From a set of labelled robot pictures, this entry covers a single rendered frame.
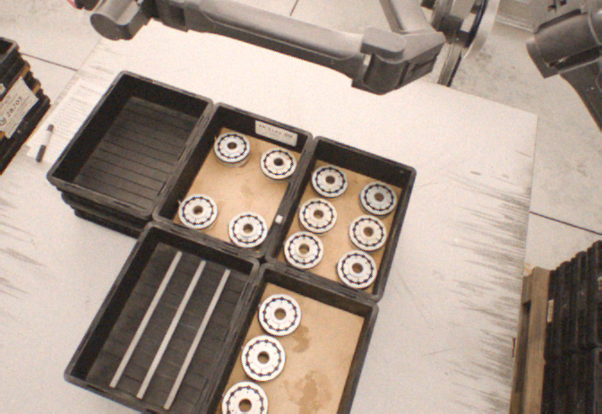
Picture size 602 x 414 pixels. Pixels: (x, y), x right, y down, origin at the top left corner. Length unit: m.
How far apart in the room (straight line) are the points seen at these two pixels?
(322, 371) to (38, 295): 0.80
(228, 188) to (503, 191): 0.90
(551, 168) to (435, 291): 1.48
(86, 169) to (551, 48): 1.18
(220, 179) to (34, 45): 1.89
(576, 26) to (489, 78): 2.25
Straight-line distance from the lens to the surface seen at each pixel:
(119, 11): 0.89
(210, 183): 1.40
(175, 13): 0.91
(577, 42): 0.81
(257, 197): 1.38
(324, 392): 1.24
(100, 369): 1.29
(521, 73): 3.17
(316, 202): 1.35
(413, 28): 0.88
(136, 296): 1.31
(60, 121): 1.79
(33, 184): 1.69
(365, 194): 1.38
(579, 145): 3.01
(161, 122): 1.54
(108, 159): 1.50
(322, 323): 1.27
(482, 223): 1.64
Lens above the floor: 2.05
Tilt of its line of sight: 62 degrees down
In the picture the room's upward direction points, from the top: 10 degrees clockwise
